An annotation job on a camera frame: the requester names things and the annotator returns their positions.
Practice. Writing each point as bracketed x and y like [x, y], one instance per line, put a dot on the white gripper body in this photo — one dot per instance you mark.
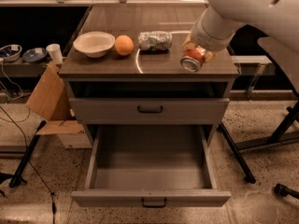
[206, 40]

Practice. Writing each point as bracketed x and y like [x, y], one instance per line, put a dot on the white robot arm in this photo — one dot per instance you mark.
[272, 24]

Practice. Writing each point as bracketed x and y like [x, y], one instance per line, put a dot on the green white crushed can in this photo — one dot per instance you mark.
[155, 41]

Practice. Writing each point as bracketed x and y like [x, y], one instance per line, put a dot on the grey drawer cabinet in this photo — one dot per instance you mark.
[146, 74]

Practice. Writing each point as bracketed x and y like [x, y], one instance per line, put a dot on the closed top drawer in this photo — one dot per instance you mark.
[160, 111]

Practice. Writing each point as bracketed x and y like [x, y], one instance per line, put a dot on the open middle drawer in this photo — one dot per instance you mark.
[152, 167]

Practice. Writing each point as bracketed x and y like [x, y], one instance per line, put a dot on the orange fruit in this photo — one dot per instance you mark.
[124, 45]

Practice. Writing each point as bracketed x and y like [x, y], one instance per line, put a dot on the black stand leg right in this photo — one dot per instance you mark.
[249, 177]

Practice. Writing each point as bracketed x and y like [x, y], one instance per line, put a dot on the white paper cup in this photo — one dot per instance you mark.
[54, 51]

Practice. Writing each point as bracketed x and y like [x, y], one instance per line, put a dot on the brown cardboard box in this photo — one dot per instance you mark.
[49, 100]

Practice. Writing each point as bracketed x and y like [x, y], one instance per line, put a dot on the blue bowl with label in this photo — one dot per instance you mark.
[36, 55]

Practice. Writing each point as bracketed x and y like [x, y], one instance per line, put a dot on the black caster wheel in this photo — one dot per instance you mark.
[284, 191]

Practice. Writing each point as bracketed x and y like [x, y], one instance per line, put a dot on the blue white bowl left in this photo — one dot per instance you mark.
[10, 53]

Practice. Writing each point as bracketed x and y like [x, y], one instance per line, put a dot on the black tripod leg left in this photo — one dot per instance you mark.
[17, 179]

